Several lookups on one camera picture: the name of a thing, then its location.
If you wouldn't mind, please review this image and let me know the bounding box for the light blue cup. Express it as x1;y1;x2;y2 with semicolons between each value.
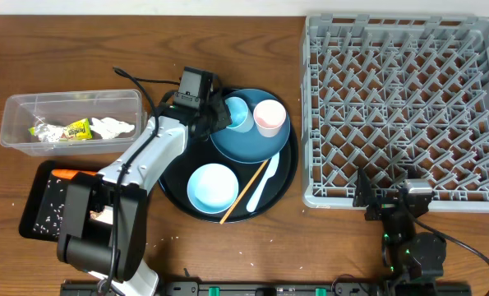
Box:
225;96;254;133

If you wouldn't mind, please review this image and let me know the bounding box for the white tissue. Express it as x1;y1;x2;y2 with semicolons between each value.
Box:
90;118;135;140

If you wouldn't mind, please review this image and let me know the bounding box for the yellow snack wrapper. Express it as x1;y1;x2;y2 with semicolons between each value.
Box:
28;118;93;143

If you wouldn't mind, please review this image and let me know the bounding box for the orange carrot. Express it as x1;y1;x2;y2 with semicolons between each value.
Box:
51;169;96;179

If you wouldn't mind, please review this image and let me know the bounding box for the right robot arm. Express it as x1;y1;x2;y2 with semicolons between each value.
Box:
353;169;446;295

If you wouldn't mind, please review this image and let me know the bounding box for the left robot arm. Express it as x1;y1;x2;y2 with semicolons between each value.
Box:
57;92;232;295

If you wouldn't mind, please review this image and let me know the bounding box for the grey dishwasher rack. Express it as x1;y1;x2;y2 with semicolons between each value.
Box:
300;14;489;213

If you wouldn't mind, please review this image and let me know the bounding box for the dark blue plate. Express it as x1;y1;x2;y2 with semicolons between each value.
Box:
210;89;291;164

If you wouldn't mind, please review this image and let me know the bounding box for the pink cup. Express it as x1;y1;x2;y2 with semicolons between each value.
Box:
253;99;287;137

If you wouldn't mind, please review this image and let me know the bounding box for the wooden chopstick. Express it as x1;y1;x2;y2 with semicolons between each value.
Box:
219;160;269;224

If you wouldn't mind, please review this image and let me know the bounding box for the light blue bowl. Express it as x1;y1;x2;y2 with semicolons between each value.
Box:
187;164;239;215

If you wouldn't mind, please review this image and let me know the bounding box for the light blue plastic spoon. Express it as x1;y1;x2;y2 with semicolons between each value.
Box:
246;153;280;213

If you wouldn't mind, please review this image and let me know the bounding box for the clear plastic bin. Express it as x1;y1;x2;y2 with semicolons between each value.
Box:
0;89;147;156

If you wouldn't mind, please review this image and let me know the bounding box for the pile of white rice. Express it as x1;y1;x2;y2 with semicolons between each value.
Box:
19;170;112;242

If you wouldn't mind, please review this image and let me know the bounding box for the black rectangular tray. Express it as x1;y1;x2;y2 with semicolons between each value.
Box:
19;160;100;242

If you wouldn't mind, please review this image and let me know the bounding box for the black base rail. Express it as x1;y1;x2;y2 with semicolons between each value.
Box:
59;279;473;296

